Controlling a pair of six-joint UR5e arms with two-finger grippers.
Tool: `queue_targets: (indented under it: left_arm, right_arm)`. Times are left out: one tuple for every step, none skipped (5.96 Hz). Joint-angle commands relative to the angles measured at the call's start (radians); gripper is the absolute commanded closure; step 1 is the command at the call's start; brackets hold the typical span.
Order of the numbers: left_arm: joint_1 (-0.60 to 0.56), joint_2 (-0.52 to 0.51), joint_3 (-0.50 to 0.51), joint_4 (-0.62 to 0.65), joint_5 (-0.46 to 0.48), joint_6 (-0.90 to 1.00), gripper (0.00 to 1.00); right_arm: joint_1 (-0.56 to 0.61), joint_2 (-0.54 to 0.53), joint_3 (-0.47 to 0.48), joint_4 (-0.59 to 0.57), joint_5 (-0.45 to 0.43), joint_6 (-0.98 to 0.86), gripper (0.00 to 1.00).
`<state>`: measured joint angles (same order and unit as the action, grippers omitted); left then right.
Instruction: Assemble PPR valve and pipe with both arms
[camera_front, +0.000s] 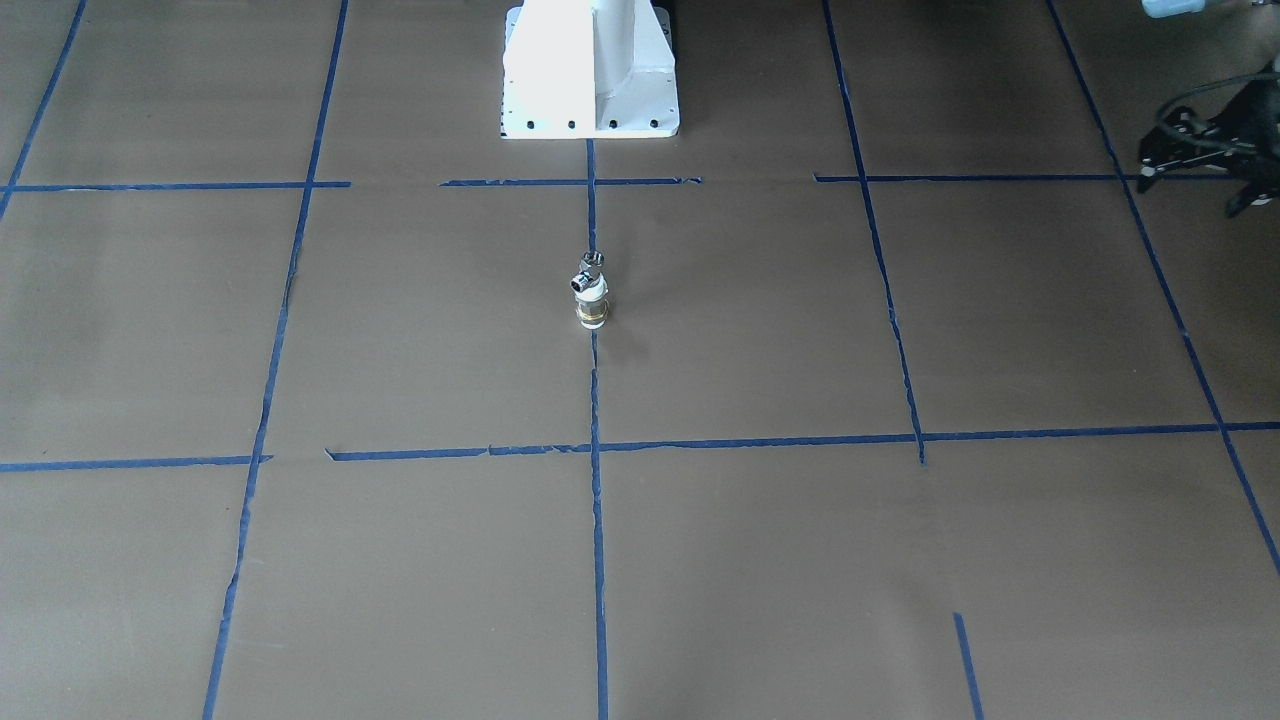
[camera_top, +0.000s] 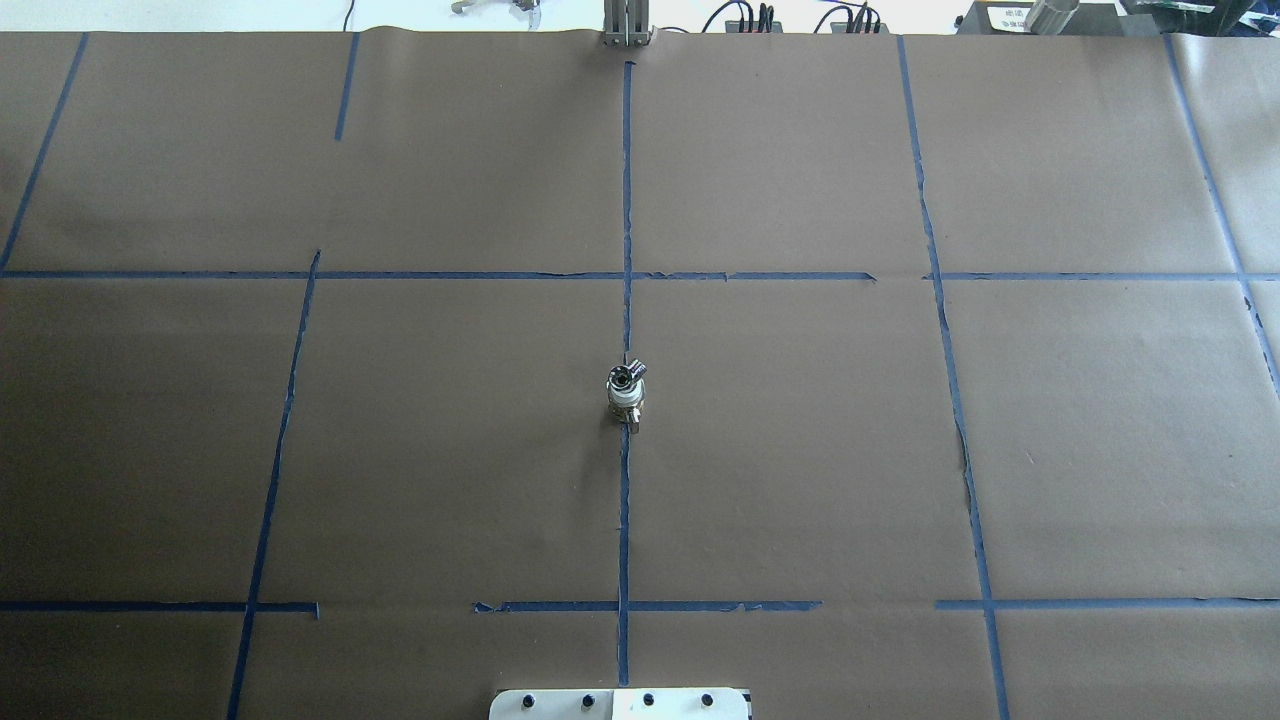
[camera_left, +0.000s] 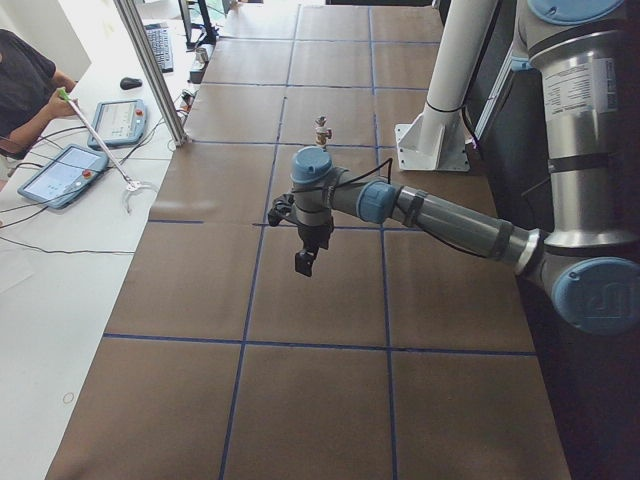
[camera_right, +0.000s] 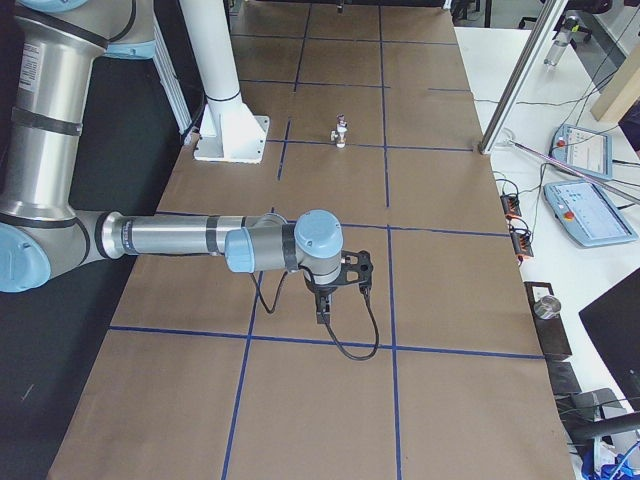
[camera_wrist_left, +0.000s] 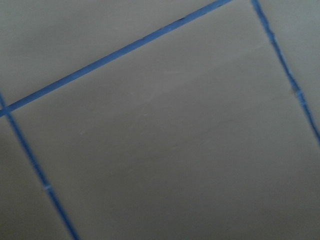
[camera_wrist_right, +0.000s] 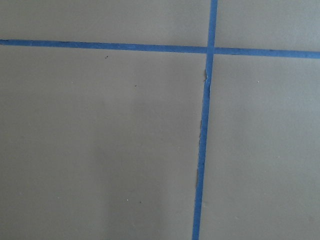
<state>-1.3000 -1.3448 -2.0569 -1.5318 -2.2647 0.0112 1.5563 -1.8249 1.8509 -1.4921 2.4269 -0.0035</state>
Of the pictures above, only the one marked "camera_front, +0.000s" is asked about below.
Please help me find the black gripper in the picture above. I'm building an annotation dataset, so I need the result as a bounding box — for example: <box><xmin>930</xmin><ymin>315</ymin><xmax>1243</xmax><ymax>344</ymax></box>
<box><xmin>1225</xmin><ymin>85</ymin><xmax>1279</xmax><ymax>218</ymax></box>

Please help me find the brown paper table cover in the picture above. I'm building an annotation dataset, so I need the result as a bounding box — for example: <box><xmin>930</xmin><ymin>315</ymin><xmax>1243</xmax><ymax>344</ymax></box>
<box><xmin>3</xmin><ymin>1</ymin><xmax>1277</xmax><ymax>719</ymax></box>

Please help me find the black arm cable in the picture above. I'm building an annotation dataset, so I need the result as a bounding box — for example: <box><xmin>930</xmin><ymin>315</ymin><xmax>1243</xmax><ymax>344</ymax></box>
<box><xmin>1155</xmin><ymin>60</ymin><xmax>1280</xmax><ymax>151</ymax></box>

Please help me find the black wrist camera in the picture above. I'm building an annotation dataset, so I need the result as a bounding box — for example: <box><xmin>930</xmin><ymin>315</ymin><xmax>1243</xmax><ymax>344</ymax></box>
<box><xmin>1138</xmin><ymin>106</ymin><xmax>1265</xmax><ymax>183</ymax></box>

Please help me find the chrome angle valve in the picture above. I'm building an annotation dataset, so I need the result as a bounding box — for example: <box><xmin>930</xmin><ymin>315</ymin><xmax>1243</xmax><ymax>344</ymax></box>
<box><xmin>570</xmin><ymin>250</ymin><xmax>605</xmax><ymax>297</ymax></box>

